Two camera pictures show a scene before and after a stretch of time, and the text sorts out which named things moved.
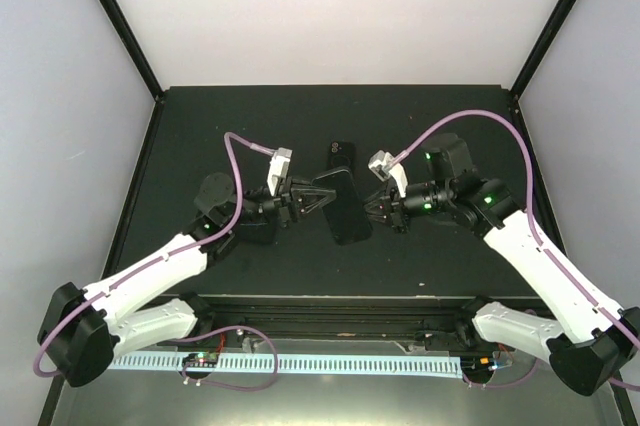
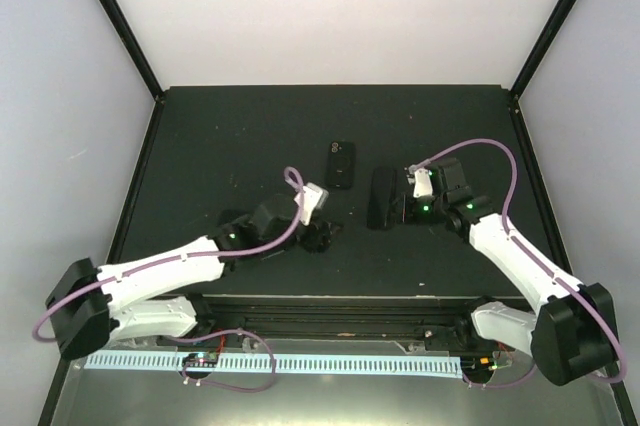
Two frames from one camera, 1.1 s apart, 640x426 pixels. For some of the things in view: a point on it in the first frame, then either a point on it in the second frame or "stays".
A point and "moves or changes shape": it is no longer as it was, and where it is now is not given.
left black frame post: (120, 19) stays
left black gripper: (288, 201) to (318, 237)
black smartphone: (345, 212) moves or changes shape
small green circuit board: (200, 359) stays
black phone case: (342, 156) stays
